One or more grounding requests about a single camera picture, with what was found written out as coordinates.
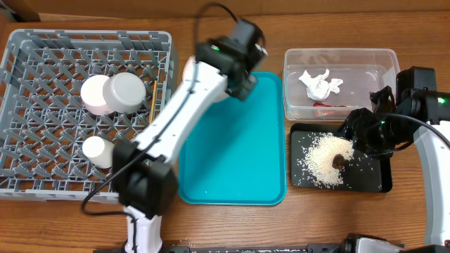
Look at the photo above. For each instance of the white round plate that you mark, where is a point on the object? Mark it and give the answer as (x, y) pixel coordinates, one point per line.
(188, 69)

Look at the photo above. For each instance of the brown food chunk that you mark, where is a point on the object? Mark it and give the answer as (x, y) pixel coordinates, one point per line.
(339, 162)

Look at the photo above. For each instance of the teal plastic serving tray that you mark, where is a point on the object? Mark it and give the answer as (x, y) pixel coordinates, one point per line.
(236, 153)

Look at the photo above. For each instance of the white cup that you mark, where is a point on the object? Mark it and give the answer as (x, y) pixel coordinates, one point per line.
(98, 151)

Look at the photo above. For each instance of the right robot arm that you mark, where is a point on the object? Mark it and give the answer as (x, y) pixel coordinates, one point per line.
(415, 113)

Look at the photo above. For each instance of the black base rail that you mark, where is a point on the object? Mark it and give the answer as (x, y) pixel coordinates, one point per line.
(352, 243)

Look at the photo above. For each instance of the red foil snack wrapper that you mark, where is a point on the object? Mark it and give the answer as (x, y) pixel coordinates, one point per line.
(327, 110)

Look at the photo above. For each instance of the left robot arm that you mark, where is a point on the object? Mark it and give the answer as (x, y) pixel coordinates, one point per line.
(142, 171)

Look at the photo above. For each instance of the pink shallow bowl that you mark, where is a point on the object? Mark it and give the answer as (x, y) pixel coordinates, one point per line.
(92, 95)

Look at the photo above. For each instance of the grey bowl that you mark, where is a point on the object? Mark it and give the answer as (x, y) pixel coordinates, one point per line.
(124, 92)

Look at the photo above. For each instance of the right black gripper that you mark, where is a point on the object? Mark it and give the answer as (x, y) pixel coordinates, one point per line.
(356, 124)

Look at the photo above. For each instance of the clear plastic waste bin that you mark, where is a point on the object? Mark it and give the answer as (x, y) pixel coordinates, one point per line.
(363, 70)

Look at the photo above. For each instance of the wooden chopstick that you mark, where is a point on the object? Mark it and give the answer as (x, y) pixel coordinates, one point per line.
(154, 94)

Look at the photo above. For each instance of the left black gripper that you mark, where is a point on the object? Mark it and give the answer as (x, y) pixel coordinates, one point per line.
(244, 93)

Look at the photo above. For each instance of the white rice pile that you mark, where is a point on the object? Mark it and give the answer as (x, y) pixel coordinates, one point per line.
(317, 164)

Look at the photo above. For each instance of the black food waste tray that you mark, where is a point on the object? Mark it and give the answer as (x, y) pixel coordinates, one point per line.
(363, 173)

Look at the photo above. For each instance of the white paper napkin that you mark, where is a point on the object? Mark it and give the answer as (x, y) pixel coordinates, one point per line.
(318, 87)

